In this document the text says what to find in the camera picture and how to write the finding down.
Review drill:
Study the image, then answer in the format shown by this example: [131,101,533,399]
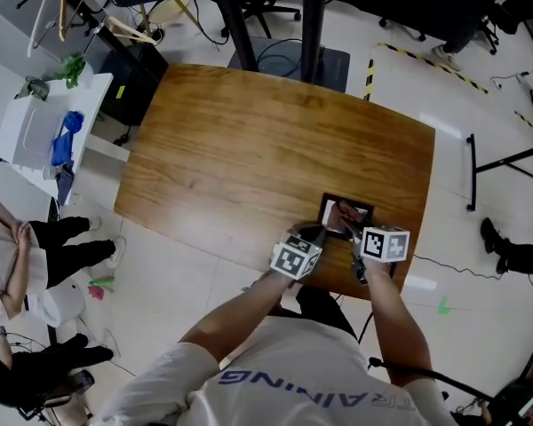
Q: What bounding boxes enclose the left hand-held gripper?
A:
[269,222,348,281]

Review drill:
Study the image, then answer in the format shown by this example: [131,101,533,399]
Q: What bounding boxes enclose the pink green toy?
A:
[86,274,116,302]

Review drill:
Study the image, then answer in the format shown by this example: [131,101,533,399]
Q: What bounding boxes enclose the green plant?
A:
[52,52,88,91]

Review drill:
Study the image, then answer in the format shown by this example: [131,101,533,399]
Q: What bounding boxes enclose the person's left forearm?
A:
[177,269,297,368]

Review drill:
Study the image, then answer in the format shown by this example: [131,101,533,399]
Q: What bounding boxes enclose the black cable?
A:
[367,356,497,404]

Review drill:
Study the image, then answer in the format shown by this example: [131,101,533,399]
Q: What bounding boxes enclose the black cabinet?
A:
[98,41,171,127]

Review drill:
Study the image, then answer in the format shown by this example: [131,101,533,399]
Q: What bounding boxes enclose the white round stool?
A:
[38,280,87,328]

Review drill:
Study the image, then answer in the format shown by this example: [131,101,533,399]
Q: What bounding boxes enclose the person's white printed shirt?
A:
[91,315,459,426]

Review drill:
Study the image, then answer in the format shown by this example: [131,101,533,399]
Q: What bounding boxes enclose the person's dark trousers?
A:
[280,284,357,342]

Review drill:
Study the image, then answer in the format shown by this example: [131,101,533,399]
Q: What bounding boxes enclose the white plastic box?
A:
[0,94,68,169]

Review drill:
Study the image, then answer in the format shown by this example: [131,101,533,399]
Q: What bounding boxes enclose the black stand base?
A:
[227,35,352,93]

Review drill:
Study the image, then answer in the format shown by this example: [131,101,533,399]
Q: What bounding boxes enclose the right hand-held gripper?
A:
[337,200,411,287]

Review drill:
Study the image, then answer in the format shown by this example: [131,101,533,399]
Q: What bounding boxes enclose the black picture frame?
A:
[317,192,376,240]

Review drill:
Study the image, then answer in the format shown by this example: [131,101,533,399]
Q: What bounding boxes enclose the black office chair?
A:
[219,0,303,40]

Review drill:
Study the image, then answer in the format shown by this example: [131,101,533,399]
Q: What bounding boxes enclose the black smartphone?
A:
[69,368,95,395]

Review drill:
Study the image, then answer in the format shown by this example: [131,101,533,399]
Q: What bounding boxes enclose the wooden clothes hanger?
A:
[56,0,95,43]
[102,14,159,47]

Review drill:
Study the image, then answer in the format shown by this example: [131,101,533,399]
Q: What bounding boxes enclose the person's right forearm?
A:
[362,260,435,389]

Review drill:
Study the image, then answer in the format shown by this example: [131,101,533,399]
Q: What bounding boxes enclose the yellow black hazard tape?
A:
[362,41,489,102]

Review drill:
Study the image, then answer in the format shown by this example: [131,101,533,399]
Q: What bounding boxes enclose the black metal rack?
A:
[465,132,533,229]

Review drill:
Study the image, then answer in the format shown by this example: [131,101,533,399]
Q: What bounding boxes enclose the blue cloth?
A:
[50,110,86,168]

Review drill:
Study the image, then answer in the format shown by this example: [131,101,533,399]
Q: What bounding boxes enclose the white side table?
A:
[0,71,132,207]

